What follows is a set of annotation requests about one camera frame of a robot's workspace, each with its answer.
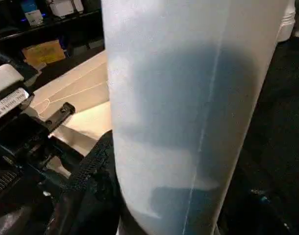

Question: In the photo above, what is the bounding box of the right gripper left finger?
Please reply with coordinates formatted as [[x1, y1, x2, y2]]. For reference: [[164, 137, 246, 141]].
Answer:
[[45, 129, 128, 235]]

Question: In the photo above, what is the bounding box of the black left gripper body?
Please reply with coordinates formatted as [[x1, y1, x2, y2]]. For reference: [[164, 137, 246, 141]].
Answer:
[[0, 87, 84, 202]]

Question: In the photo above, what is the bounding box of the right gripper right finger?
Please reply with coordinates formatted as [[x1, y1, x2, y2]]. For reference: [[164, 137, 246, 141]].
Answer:
[[214, 151, 299, 235]]

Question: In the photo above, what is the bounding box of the white plastic table top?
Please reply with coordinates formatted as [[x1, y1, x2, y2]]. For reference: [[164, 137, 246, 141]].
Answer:
[[31, 14, 297, 158]]

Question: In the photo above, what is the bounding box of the yellow cardboard box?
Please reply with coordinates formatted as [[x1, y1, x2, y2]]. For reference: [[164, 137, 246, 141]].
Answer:
[[21, 40, 67, 65]]

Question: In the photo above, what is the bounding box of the black storage shelf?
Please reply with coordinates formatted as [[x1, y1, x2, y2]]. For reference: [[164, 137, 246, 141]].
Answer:
[[0, 0, 104, 53]]

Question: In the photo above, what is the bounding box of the blue and white box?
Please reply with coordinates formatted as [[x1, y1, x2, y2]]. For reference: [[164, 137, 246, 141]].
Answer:
[[20, 0, 45, 27]]

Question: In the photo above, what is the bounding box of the white device box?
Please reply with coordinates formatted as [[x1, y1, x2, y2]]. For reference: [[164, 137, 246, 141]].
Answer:
[[48, 0, 86, 18]]

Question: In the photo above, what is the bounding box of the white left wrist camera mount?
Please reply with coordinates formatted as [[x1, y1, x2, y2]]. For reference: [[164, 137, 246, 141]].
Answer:
[[0, 65, 25, 96]]

